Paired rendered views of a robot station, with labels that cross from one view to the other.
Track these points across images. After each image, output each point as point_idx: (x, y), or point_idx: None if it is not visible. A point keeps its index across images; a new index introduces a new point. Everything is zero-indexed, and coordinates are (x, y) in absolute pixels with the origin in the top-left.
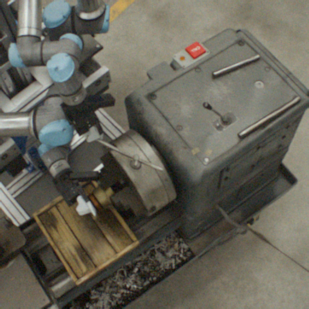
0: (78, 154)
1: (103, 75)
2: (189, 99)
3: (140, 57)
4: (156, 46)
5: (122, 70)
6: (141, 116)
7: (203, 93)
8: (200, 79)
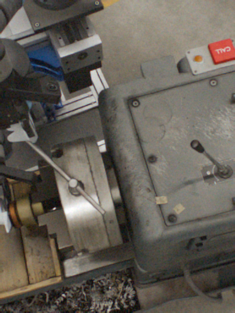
0: (63, 128)
1: (92, 47)
2: (182, 123)
3: (177, 34)
4: (201, 26)
5: (150, 44)
6: (110, 124)
7: (207, 120)
8: (210, 98)
